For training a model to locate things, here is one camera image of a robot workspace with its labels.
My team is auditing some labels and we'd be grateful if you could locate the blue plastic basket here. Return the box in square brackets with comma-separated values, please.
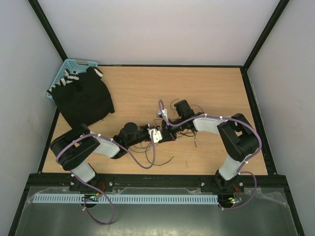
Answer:
[50, 59, 98, 88]

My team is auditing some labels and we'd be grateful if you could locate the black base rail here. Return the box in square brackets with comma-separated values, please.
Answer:
[27, 172, 287, 197]

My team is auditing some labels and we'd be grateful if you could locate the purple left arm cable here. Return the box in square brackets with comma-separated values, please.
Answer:
[55, 127, 157, 226]

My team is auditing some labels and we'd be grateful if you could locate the black frame post left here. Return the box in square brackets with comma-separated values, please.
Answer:
[28, 0, 68, 61]

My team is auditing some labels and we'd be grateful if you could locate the black striped cloth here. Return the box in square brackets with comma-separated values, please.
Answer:
[47, 67, 115, 128]

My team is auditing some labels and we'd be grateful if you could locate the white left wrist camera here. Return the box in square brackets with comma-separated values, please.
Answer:
[147, 128, 163, 144]

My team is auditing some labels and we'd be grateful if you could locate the black frame post right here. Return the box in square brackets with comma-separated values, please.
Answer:
[243, 0, 290, 72]

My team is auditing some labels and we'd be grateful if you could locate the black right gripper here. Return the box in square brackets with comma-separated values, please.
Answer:
[161, 117, 186, 142]

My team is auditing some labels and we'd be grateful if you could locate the black wire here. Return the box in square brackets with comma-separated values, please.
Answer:
[130, 98, 206, 167]

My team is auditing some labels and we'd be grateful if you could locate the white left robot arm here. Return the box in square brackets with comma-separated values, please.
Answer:
[50, 122, 162, 191]

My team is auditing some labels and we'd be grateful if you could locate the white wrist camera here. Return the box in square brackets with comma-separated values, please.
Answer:
[147, 128, 163, 144]
[157, 109, 168, 120]

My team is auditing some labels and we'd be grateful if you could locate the black frame post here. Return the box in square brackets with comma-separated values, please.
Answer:
[243, 0, 290, 72]
[28, 0, 68, 61]

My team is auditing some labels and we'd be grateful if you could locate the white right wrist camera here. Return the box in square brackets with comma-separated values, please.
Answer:
[157, 109, 168, 120]

